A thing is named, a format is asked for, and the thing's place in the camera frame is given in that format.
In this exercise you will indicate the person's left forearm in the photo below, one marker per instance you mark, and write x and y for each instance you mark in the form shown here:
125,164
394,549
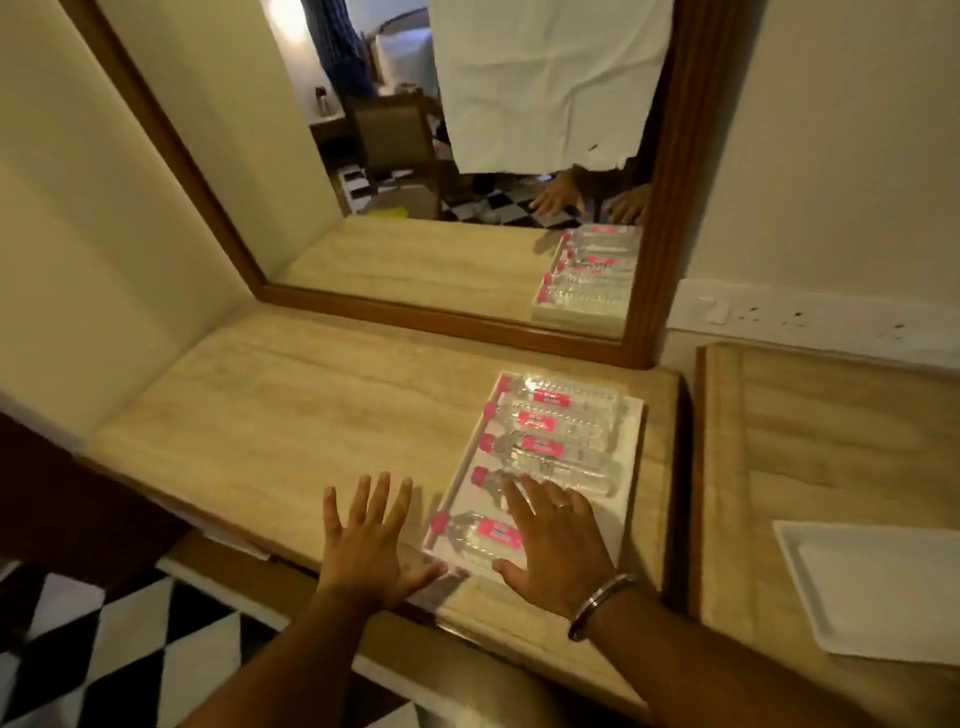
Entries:
300,667

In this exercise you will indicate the person's right forearm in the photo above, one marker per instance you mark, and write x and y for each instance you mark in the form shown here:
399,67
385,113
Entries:
697,675

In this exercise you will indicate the person's right hand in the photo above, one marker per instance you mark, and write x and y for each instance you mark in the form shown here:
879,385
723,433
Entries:
562,555

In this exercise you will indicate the white tray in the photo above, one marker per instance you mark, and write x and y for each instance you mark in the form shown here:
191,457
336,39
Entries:
877,592
604,517

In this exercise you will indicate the person's left hand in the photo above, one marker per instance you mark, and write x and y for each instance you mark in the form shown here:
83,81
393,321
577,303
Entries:
367,559

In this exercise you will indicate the wooden framed wall mirror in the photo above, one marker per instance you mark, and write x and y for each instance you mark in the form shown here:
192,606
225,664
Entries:
420,262

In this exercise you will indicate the pink cap water bottle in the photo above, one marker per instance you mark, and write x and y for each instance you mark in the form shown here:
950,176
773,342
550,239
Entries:
570,391
585,480
559,450
555,424
480,534

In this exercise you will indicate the white wall switch panel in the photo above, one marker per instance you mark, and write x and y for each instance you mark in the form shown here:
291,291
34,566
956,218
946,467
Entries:
825,322

